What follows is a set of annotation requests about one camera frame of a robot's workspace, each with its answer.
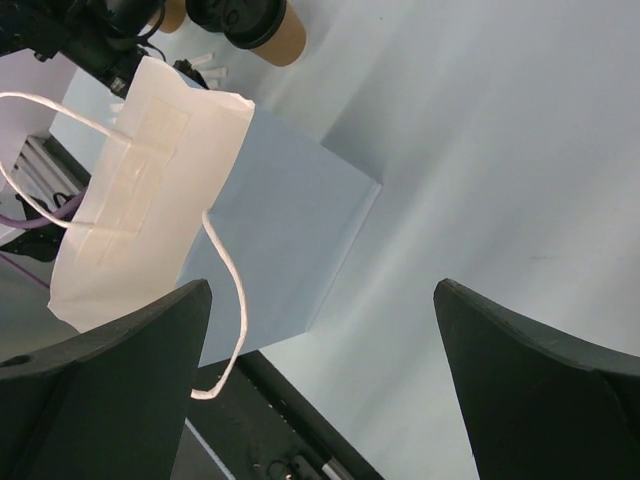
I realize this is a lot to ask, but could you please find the black plastic cup lid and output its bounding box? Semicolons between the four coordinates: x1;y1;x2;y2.
185;0;287;50

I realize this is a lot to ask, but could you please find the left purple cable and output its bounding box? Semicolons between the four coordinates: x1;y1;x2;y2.
0;197;84;289

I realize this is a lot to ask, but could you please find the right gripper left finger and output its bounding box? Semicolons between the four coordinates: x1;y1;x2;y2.
1;280;212;479

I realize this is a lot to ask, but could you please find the brown paper coffee cup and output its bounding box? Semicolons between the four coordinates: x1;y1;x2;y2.
251;1;307;67

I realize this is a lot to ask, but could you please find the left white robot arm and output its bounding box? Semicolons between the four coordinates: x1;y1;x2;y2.
1;0;166;99

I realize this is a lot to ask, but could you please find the light blue paper bag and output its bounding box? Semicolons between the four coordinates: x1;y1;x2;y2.
48;57;380;365

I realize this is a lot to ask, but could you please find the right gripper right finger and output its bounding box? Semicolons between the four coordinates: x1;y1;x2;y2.
434;279;639;479

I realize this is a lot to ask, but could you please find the stack of paper cups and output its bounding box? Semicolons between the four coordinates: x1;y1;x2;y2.
160;0;187;34

